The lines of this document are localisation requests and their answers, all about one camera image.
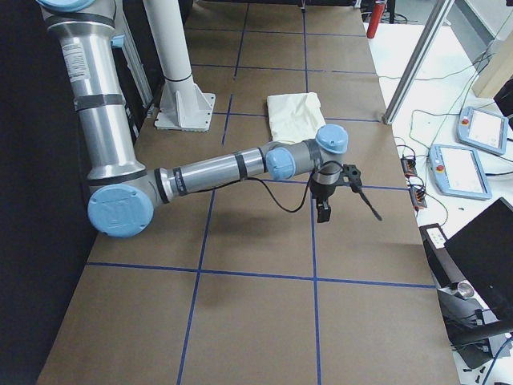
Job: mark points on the near blue teach pendant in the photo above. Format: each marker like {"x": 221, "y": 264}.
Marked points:
{"x": 458, "y": 172}

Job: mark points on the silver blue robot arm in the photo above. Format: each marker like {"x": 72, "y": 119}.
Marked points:
{"x": 124, "y": 194}

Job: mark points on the aluminium frame post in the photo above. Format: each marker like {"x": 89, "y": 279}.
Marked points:
{"x": 429, "y": 33}

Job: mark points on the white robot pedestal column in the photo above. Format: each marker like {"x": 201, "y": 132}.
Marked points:
{"x": 183, "y": 106}

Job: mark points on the far orange terminal block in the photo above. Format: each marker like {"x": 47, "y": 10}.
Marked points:
{"x": 408, "y": 167}

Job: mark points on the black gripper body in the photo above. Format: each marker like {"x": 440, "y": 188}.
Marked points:
{"x": 321, "y": 190}

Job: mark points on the blue teach pendant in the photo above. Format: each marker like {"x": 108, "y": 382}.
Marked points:
{"x": 458, "y": 172}
{"x": 483, "y": 130}

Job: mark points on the black monitor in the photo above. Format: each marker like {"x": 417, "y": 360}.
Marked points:
{"x": 482, "y": 250}

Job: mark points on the far blue teach pendant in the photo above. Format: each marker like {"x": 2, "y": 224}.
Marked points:
{"x": 483, "y": 130}

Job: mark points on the black box white label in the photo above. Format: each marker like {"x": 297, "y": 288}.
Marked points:
{"x": 442, "y": 266}

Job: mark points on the red cylinder bottle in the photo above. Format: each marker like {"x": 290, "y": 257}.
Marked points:
{"x": 376, "y": 15}

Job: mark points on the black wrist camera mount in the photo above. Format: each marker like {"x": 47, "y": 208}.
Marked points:
{"x": 350, "y": 176}

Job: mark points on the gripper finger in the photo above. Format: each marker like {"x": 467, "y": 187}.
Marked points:
{"x": 320, "y": 212}
{"x": 327, "y": 211}

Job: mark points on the silver metal cup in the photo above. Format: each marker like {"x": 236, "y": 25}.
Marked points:
{"x": 464, "y": 290}

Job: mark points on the cream long sleeve cat shirt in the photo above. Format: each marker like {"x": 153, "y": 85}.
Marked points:
{"x": 294, "y": 117}

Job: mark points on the near orange terminal block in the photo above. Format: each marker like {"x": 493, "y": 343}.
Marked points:
{"x": 418, "y": 197}

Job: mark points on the orange terminal block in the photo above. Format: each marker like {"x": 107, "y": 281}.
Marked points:
{"x": 418, "y": 197}
{"x": 408, "y": 167}

